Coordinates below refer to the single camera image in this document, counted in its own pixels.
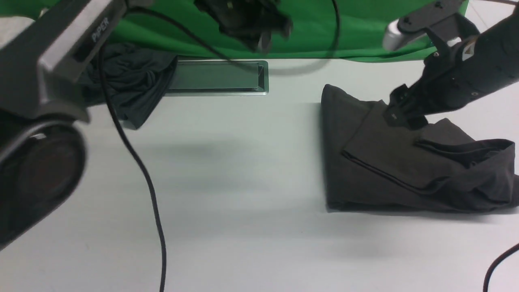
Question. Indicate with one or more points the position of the dark teal crumpled garment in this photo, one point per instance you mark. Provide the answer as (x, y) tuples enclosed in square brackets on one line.
[(137, 79)]

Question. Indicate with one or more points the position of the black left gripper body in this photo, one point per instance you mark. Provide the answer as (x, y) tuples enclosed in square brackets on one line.
[(252, 22)]

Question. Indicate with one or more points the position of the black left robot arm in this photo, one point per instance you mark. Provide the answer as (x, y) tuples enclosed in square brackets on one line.
[(43, 156)]

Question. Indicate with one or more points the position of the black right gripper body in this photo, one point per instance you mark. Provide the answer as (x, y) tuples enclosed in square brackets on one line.
[(468, 80)]

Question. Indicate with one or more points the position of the green backdrop cloth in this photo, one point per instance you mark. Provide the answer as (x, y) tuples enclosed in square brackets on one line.
[(314, 25)]

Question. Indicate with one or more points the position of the dark gray long-sleeved shirt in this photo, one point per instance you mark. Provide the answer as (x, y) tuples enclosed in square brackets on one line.
[(436, 168)]

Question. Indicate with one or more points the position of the silver table cable hatch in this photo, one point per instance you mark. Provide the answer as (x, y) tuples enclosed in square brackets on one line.
[(220, 78)]

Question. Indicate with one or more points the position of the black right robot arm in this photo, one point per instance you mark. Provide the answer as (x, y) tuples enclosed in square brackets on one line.
[(503, 36)]

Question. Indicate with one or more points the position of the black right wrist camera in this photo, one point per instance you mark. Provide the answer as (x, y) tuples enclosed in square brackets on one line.
[(439, 20)]

